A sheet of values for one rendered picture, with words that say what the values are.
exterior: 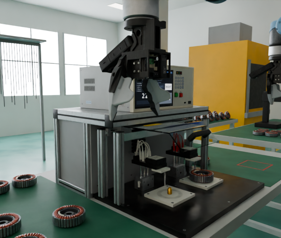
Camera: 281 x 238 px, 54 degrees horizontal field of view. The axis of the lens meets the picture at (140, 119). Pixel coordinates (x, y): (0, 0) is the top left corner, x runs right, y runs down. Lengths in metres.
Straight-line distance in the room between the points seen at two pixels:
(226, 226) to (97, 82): 0.80
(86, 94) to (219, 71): 3.76
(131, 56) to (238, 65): 4.28
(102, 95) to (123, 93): 0.74
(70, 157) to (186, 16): 6.75
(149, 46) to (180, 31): 7.26
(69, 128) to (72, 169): 0.19
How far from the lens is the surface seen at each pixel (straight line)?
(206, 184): 1.31
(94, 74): 1.33
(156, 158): 1.16
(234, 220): 1.11
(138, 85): 1.14
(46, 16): 8.18
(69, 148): 1.31
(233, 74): 4.82
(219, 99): 4.93
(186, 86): 1.41
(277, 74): 1.36
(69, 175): 1.35
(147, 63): 0.53
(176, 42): 7.82
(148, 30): 0.56
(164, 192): 1.19
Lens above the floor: 1.22
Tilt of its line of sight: 7 degrees down
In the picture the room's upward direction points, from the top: straight up
